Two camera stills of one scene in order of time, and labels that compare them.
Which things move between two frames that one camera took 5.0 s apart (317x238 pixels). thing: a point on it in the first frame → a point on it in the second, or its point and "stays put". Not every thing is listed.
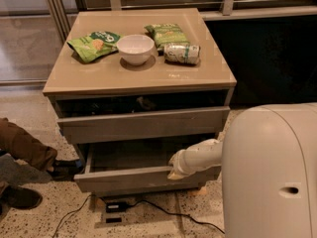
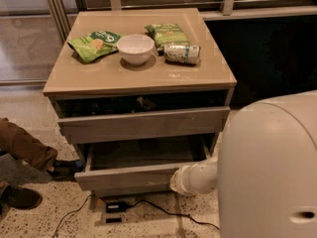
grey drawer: (137, 179) stays put
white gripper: (181, 163) → (182, 181)
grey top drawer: (143, 125) stays put
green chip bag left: (95, 45) stays put
